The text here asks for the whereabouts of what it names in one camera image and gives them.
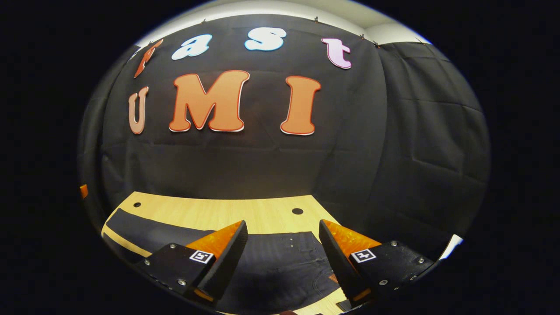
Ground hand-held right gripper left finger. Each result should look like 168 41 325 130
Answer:
133 220 249 305

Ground dark jeans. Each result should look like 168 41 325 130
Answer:
101 208 346 315

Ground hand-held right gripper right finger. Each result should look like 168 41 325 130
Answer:
318 219 436 307

